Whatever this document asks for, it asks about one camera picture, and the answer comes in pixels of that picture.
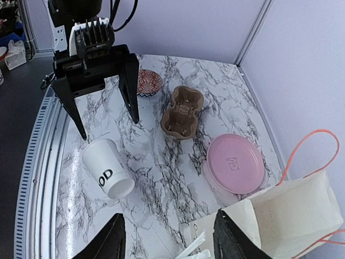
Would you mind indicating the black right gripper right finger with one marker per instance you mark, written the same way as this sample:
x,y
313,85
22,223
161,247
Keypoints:
x,y
230,242

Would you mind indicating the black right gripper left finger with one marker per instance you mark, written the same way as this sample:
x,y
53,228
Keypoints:
x,y
110,242

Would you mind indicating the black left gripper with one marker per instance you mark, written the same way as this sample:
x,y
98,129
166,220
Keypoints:
x,y
90,58

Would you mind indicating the white paper coffee cup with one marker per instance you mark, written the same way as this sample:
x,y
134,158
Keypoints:
x,y
102,159

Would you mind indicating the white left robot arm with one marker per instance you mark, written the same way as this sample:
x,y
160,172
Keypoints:
x,y
64,14

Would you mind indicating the white paper takeout bag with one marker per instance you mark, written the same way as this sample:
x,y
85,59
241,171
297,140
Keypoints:
x,y
291,218

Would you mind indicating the bundle of white wrapped straws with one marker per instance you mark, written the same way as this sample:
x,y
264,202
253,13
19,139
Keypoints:
x,y
186,253

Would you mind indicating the red patterned small bowl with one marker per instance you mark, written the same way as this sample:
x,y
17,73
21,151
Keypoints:
x,y
149,83

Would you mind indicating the pink round plate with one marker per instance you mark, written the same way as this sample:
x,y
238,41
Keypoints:
x,y
234,164

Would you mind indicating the brown cardboard cup carrier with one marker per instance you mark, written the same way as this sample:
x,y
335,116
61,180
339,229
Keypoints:
x,y
180,120

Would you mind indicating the aluminium front rail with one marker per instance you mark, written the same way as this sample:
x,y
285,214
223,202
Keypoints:
x,y
36,210

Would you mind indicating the right aluminium frame post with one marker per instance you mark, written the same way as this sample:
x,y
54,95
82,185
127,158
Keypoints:
x,y
264,10

